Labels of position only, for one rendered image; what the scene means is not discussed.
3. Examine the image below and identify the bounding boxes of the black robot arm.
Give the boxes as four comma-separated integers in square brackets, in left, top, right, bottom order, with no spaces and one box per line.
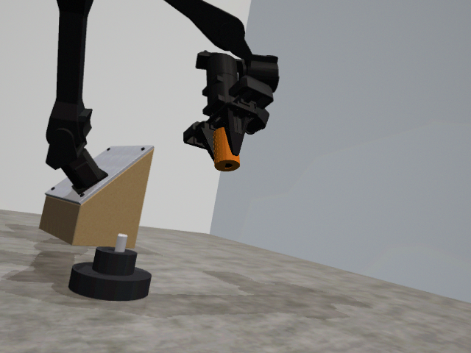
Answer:
[46,0,280,195]

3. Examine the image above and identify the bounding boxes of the orange knob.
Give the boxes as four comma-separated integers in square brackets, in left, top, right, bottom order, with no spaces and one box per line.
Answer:
[213,127,240,171]

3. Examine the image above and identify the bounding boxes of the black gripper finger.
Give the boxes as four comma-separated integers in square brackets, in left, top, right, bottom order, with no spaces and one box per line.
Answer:
[194,127,214,161]
[220,102,258,156]

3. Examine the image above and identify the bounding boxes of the black round pedestal with silver shaft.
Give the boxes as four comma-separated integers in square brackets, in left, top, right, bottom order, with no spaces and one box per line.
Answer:
[68,233,152,301]

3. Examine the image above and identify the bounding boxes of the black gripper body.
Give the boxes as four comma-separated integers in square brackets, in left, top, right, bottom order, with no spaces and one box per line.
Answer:
[183,74,274,150]

